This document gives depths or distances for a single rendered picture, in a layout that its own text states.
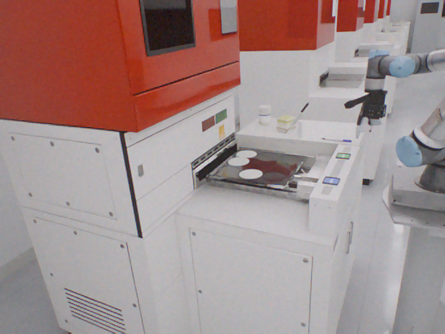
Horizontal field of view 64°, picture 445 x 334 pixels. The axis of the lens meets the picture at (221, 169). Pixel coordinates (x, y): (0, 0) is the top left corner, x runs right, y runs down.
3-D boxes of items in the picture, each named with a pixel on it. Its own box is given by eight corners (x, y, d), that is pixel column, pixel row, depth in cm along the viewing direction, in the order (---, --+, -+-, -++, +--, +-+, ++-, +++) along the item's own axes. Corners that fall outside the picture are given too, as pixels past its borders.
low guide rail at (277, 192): (210, 185, 166) (210, 179, 164) (212, 183, 167) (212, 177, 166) (319, 203, 144) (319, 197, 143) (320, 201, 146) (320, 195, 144)
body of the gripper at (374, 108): (378, 121, 144) (383, 91, 140) (357, 118, 150) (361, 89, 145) (385, 118, 149) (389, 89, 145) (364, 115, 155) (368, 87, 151)
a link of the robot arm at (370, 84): (362, 78, 144) (369, 76, 150) (361, 89, 145) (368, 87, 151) (381, 79, 139) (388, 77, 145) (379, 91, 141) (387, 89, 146)
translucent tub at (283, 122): (276, 130, 190) (276, 117, 187) (285, 126, 194) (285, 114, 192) (287, 132, 185) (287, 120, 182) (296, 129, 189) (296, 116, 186)
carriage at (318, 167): (296, 197, 144) (296, 191, 143) (316, 164, 173) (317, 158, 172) (316, 201, 140) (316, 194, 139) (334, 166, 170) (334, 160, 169)
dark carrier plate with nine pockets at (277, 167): (208, 175, 159) (208, 173, 158) (240, 149, 186) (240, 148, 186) (283, 186, 144) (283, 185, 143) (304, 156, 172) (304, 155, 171)
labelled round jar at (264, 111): (256, 124, 203) (256, 107, 199) (261, 120, 208) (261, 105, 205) (268, 124, 199) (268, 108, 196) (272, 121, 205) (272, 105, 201)
